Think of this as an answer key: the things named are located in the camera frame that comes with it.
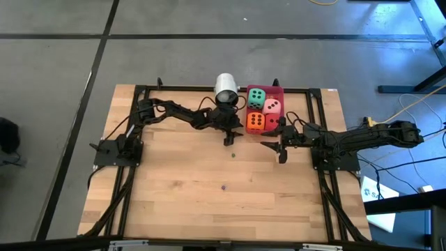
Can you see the white box with blue logo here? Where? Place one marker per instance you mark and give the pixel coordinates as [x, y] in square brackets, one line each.
[373, 190]

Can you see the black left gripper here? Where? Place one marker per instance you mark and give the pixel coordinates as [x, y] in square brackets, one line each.
[221, 118]

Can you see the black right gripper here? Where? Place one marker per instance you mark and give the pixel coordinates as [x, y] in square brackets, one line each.
[292, 136]

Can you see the large teal foam die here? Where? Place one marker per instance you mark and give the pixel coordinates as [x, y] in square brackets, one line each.
[251, 102]

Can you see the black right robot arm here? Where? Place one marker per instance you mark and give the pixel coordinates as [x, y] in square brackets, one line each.
[366, 137]

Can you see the large red foam die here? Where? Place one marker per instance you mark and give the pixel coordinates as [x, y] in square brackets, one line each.
[273, 125]

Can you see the black desk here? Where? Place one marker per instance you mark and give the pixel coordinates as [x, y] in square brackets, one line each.
[400, 204]

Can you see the black rounded object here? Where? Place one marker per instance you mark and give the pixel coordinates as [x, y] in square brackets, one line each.
[8, 136]

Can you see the red translucent plastic bin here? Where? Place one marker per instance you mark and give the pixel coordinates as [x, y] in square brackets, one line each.
[273, 91]

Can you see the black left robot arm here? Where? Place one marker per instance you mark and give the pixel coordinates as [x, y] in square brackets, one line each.
[181, 113]

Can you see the black aluminium table frame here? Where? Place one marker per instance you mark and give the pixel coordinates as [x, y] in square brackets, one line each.
[174, 88]

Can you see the yellow power strip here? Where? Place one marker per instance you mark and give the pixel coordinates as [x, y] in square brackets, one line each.
[368, 121]

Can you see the large orange foam die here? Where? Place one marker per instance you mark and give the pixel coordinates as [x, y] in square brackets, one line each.
[250, 127]

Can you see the black camera mounting beam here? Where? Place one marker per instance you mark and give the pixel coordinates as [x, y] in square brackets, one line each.
[52, 244]

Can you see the white power adapter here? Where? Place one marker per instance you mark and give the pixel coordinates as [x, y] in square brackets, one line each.
[425, 189]

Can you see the black table leg stand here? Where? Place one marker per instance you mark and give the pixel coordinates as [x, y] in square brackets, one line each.
[400, 89]

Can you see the large pink foam die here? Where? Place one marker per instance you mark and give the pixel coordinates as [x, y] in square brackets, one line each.
[268, 111]

